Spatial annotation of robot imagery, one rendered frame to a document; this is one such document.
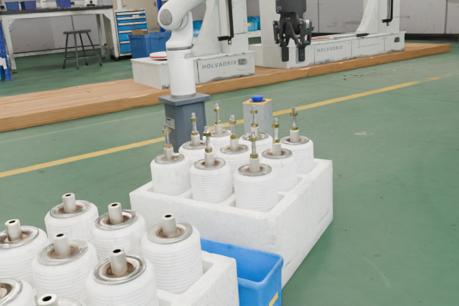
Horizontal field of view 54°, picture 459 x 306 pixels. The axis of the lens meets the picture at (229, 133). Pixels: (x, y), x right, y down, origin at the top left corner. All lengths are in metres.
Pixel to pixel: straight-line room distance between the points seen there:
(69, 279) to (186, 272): 0.18
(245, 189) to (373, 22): 3.92
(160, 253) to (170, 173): 0.39
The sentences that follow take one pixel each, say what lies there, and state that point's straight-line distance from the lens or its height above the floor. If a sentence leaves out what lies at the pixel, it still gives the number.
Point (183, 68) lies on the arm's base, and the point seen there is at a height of 0.41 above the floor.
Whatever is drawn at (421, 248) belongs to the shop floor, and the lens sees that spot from 1.23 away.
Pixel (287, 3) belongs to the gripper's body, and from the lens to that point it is 1.11.
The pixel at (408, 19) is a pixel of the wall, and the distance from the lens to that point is 7.05.
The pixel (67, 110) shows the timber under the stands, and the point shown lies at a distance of 2.97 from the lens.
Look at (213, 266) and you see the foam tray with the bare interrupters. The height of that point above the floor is 0.18.
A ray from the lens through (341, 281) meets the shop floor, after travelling 1.08.
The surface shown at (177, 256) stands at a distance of 0.73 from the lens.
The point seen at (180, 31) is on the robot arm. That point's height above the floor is 0.53.
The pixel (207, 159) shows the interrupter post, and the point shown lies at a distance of 1.04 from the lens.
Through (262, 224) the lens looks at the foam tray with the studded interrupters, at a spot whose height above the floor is 0.17.
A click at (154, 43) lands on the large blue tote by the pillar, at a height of 0.25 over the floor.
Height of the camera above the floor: 0.60
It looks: 15 degrees down
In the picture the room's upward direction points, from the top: 4 degrees counter-clockwise
